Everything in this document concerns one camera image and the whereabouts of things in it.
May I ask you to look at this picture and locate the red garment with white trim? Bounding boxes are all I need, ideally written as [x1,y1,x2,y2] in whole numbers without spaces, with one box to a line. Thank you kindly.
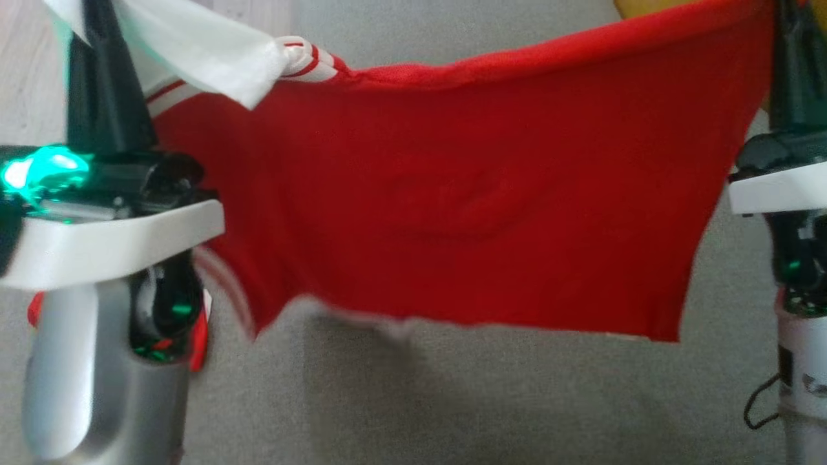
[27,0,776,372]

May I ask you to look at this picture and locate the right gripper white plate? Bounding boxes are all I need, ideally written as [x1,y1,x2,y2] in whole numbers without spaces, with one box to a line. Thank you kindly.
[728,0,827,215]

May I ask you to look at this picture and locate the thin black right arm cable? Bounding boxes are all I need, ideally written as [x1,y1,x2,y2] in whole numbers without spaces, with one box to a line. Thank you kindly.
[743,373,784,431]

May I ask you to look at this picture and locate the yellow cushion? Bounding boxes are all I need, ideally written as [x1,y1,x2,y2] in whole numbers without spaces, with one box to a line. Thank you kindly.
[612,0,711,20]

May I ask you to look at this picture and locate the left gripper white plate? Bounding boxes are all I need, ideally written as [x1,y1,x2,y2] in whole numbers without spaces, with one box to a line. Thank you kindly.
[0,0,225,291]

